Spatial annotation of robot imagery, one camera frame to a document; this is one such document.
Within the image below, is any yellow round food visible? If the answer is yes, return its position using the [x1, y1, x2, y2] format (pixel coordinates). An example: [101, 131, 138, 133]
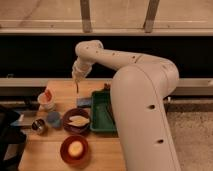
[68, 141, 83, 158]

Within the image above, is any small brown object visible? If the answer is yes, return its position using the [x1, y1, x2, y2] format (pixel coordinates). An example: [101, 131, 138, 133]
[103, 83, 111, 91]

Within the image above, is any blue plastic cup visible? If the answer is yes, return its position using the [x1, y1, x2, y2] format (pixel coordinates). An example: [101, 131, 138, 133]
[46, 111, 61, 129]

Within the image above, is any dark maroon bowl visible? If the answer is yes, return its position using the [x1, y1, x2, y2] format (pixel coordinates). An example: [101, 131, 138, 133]
[62, 108, 90, 134]

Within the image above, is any blue sponge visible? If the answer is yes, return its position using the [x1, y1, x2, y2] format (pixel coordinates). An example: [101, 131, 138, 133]
[76, 97, 91, 108]

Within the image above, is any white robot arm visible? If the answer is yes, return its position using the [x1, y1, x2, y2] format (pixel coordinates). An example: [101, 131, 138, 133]
[72, 40, 181, 171]

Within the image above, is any green plastic tray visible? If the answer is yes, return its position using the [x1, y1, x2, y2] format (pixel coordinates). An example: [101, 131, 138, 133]
[90, 91, 116, 133]

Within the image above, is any dark brown rectangular block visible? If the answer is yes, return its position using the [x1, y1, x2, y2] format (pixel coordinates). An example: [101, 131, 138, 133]
[106, 104, 114, 120]

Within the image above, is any cream leaf-shaped object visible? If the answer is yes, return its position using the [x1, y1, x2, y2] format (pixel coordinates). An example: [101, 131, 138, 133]
[69, 115, 90, 127]

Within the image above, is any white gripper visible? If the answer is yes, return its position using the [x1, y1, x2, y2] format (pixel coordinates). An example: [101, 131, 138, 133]
[72, 61, 92, 83]

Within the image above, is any white cup with orange item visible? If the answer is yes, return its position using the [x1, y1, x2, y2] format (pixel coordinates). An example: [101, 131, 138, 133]
[37, 89, 55, 111]

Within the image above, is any red bowl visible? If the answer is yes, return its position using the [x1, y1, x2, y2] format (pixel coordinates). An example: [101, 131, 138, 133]
[60, 135, 89, 166]

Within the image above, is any metal cup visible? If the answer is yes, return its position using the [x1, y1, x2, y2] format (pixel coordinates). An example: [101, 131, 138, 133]
[32, 119, 47, 135]

